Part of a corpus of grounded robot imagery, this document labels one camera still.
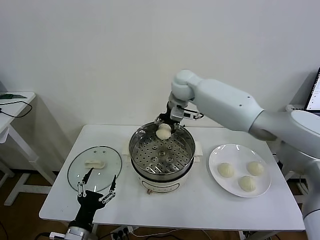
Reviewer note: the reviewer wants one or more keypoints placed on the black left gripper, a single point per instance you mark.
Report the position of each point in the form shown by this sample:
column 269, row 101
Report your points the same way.
column 88, row 200

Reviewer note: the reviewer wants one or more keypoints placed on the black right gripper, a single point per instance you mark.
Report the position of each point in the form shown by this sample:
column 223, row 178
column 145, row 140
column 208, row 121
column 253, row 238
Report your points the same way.
column 165, row 118

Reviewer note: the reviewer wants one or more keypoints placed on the white steamed baozi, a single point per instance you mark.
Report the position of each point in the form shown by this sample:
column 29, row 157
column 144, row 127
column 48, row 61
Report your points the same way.
column 163, row 131
column 246, row 184
column 255, row 168
column 226, row 170

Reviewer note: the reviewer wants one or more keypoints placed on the round glass pot lid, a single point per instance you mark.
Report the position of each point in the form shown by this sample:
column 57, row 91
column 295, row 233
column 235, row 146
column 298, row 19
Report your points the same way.
column 75, row 172

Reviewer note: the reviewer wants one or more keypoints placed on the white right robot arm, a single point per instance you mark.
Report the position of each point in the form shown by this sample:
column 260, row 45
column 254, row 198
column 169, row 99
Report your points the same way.
column 225, row 100

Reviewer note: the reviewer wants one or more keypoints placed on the stainless steel steamer basket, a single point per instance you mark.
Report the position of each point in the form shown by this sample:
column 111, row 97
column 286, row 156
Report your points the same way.
column 140, row 155

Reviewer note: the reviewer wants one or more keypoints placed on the white power strip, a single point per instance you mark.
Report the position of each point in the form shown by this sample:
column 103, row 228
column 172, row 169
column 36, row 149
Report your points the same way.
column 121, row 232

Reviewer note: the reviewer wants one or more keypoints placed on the white electric cooker base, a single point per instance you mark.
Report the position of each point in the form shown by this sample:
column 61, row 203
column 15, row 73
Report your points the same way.
column 160, row 186

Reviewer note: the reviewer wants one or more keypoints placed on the white round plate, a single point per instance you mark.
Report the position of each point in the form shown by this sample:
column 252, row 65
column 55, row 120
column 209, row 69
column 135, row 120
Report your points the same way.
column 225, row 187

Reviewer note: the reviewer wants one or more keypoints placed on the green flat item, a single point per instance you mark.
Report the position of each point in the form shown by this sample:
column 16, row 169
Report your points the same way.
column 11, row 95

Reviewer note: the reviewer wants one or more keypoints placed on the open laptop computer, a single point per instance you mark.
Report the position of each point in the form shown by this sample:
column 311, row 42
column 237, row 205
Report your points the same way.
column 313, row 95

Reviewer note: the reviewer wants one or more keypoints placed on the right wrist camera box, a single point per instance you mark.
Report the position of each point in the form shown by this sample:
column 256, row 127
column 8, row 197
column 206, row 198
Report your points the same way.
column 178, row 113

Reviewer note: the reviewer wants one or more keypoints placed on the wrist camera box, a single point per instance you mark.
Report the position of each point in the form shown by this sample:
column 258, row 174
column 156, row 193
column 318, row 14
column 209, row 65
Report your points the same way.
column 178, row 113
column 57, row 235

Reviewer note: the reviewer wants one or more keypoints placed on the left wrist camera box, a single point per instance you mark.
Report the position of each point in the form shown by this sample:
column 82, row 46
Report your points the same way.
column 57, row 235

